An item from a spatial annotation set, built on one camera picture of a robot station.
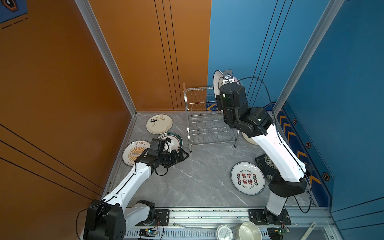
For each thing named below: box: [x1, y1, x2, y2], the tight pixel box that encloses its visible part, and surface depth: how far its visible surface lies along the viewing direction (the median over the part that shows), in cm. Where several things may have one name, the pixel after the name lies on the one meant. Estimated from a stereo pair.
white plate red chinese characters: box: [230, 161, 266, 196], surface depth 87 cm
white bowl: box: [239, 221, 263, 240], surface depth 70 cm
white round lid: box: [216, 224, 233, 240], surface depth 65 cm
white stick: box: [300, 221, 317, 240], surface depth 71 cm
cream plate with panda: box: [146, 113, 174, 135], surface depth 114 cm
